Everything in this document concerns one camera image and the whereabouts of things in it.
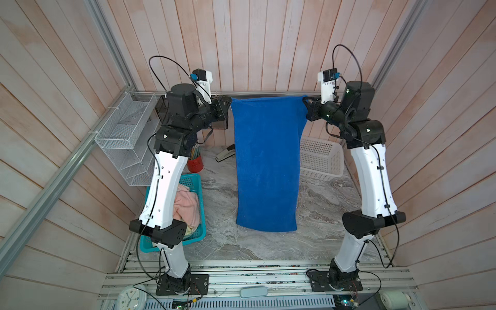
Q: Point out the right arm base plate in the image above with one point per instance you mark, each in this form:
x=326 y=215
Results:
x=319 y=281

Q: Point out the black grey stapler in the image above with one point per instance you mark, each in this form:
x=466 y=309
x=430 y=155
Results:
x=226 y=153

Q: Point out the coloured pencils bunch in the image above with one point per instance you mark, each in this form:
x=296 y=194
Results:
x=195 y=152

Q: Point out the white tape roll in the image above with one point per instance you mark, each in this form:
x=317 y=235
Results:
x=394 y=300

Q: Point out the black mesh wall basket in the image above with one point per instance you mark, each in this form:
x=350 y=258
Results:
x=162 y=112

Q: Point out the teal plastic basket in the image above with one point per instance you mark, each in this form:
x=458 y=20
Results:
x=193 y=182

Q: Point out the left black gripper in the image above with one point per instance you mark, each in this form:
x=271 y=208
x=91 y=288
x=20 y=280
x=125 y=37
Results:
x=220 y=110

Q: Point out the blue towel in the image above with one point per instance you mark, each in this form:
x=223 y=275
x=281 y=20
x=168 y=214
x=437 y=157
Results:
x=267 y=149

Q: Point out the white wire wall shelf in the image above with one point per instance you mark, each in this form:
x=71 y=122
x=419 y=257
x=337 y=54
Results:
x=126 y=135

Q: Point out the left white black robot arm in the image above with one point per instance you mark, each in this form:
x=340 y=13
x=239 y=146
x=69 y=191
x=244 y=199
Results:
x=187 y=112

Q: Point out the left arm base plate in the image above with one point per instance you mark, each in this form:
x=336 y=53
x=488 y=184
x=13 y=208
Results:
x=195 y=283

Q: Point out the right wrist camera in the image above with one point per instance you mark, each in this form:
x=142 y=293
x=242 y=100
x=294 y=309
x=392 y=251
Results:
x=328 y=85

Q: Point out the white analog clock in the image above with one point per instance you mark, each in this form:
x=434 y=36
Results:
x=133 y=297

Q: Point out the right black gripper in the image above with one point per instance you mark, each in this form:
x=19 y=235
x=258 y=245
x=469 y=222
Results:
x=313 y=110

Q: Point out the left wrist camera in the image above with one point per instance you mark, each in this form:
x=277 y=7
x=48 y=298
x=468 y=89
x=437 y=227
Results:
x=203 y=80

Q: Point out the red pencil cup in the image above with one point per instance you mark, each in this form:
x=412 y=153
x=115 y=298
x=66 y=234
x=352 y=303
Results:
x=195 y=165

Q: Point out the pink towel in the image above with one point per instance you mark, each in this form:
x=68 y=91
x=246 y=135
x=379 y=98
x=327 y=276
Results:
x=186 y=208

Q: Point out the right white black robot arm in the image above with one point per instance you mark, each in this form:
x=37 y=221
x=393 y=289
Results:
x=366 y=140

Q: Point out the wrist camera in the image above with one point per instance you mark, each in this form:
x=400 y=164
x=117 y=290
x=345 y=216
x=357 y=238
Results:
x=203 y=80
x=328 y=85

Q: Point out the white plastic basket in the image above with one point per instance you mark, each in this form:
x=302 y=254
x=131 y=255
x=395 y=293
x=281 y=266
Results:
x=321 y=159

